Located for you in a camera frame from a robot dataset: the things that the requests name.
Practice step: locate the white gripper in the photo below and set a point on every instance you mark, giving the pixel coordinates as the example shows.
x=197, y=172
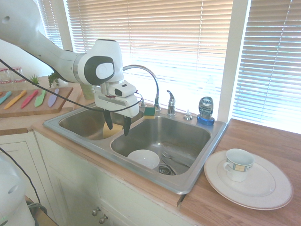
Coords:
x=117, y=104

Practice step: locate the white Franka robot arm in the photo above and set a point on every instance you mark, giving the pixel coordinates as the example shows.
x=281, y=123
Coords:
x=58, y=61

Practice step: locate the yellow and green sponge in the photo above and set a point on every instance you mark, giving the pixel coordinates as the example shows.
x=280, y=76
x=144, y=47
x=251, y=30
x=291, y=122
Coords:
x=149, y=112

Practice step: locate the white ceramic bowl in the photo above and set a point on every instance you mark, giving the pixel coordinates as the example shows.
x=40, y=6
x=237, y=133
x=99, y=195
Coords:
x=143, y=157

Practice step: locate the pale green cup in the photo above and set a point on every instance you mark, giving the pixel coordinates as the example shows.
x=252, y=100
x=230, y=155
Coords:
x=87, y=93

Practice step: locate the metal fork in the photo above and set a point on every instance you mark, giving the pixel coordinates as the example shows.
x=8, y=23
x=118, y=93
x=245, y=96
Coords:
x=165, y=154

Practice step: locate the wooden cutting board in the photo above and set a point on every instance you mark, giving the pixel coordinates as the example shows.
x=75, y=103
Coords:
x=62, y=99

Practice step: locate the stainless steel double sink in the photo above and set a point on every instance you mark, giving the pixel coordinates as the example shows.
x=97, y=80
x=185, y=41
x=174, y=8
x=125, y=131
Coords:
x=178, y=141

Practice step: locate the metal sink drain strainer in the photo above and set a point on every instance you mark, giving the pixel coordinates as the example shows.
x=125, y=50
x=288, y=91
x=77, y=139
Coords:
x=164, y=170

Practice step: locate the purple plastic knife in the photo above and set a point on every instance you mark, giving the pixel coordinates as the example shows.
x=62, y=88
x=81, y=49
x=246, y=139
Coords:
x=53, y=98

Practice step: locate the chrome sink hole cap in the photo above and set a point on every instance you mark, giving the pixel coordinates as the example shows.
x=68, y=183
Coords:
x=188, y=116

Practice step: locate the leafy plant in white pot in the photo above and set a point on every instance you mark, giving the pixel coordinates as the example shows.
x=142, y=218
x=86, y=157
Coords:
x=55, y=81

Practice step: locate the white base cabinet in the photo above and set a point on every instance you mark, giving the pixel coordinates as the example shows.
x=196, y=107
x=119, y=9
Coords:
x=70, y=188

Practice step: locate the green plastic knife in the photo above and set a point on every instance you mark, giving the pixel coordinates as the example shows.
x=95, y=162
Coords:
x=40, y=99

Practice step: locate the blue Dawn soap bottle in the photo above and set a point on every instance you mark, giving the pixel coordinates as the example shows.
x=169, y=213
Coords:
x=205, y=108

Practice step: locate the round metal cabinet knob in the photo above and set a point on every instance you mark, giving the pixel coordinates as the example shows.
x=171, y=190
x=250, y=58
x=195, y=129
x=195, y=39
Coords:
x=95, y=212
x=103, y=219

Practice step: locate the red plastic knife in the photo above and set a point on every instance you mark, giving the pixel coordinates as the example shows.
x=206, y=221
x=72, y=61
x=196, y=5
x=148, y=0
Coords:
x=29, y=99

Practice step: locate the small spiky green plant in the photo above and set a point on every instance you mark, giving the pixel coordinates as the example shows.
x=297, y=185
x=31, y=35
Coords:
x=35, y=79

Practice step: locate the wide white window blind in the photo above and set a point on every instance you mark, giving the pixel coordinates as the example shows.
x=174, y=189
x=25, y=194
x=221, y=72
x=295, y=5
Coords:
x=178, y=42

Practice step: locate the orange plastic knife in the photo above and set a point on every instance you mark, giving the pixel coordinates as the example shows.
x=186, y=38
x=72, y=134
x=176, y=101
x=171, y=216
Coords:
x=15, y=99

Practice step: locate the glass jar checkered lid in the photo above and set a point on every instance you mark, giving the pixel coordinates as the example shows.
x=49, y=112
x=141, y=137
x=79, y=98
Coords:
x=18, y=75
x=5, y=76

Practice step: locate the teal plastic knife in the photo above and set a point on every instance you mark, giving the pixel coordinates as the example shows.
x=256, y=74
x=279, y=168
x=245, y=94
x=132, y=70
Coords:
x=5, y=97

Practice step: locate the narrow white window blind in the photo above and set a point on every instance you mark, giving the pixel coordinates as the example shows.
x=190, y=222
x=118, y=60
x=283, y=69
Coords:
x=53, y=21

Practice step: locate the white patterned tea cup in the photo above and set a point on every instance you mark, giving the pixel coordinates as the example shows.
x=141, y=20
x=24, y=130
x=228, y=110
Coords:
x=237, y=171

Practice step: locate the large white dinner plate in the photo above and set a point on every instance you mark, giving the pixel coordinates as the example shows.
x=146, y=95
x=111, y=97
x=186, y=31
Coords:
x=258, y=195

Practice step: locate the medium white window blind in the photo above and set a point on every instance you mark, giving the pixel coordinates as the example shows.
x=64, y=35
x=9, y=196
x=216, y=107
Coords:
x=272, y=70

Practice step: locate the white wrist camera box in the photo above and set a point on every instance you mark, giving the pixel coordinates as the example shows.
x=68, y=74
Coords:
x=123, y=89

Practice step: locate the white window frame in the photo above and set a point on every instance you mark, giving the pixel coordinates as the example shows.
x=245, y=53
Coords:
x=237, y=47

